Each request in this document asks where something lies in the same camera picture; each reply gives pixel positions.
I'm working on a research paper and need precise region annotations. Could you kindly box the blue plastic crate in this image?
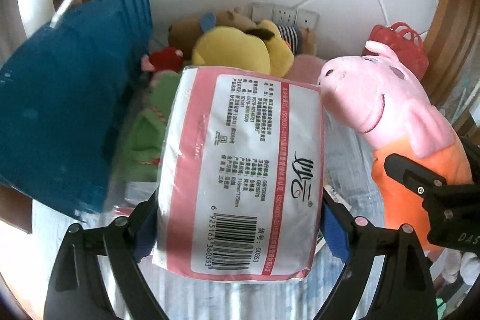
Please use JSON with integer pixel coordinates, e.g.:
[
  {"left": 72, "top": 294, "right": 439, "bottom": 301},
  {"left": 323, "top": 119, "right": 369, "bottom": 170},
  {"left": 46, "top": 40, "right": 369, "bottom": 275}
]
[{"left": 1, "top": 0, "right": 152, "bottom": 217}]

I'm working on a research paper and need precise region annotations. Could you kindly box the small red pig plush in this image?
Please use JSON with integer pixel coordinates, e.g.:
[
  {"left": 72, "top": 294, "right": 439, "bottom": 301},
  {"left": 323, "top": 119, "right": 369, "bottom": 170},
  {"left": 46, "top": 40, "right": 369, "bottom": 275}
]
[{"left": 141, "top": 46, "right": 184, "bottom": 73}]

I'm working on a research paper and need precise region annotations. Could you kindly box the white gloved hand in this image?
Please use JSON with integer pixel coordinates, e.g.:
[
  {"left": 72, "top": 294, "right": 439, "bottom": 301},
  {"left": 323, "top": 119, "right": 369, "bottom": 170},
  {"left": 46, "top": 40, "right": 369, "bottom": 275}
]
[{"left": 442, "top": 249, "right": 480, "bottom": 286}]

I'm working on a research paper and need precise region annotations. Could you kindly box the yellow duck plush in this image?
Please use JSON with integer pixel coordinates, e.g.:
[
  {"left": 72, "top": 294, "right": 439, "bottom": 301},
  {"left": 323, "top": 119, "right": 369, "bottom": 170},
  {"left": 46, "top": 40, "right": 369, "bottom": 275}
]
[{"left": 191, "top": 20, "right": 294, "bottom": 77}]

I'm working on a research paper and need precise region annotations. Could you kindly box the striped plush toy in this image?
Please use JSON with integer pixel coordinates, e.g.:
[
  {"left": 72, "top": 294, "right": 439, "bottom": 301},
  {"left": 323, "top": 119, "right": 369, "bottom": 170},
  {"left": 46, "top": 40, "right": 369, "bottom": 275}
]
[{"left": 277, "top": 25, "right": 317, "bottom": 56}]

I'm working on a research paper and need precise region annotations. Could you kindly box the pink starfish plush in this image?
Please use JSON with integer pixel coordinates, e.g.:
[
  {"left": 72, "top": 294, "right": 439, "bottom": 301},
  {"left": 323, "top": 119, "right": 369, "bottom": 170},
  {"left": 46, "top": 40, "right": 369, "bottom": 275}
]
[{"left": 284, "top": 54, "right": 326, "bottom": 85}]

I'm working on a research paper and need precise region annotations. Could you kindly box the white wall socket strip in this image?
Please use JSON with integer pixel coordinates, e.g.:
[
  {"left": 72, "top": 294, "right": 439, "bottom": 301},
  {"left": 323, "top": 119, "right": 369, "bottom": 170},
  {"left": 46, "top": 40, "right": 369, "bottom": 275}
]
[{"left": 251, "top": 3, "right": 320, "bottom": 29}]

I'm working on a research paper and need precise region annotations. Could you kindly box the green plush toy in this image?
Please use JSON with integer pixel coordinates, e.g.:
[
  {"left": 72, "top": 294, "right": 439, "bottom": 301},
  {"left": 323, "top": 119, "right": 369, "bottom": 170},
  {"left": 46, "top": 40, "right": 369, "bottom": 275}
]
[{"left": 116, "top": 71, "right": 181, "bottom": 182}]

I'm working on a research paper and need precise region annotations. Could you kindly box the brown plush toy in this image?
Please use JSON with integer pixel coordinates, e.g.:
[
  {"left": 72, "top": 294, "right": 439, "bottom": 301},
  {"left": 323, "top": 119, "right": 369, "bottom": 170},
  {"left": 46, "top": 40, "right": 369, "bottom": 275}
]
[{"left": 168, "top": 7, "right": 256, "bottom": 59}]

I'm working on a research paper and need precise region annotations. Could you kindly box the pink tissue pack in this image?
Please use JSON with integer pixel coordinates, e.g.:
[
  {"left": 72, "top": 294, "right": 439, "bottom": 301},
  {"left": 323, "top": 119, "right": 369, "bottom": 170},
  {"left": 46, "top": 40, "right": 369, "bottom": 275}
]
[{"left": 154, "top": 67, "right": 324, "bottom": 282}]

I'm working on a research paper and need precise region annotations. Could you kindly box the pink pig plush orange dress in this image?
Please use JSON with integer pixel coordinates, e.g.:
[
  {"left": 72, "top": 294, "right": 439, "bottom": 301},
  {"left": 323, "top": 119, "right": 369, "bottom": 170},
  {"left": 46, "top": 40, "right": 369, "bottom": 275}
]
[{"left": 318, "top": 40, "right": 473, "bottom": 251}]

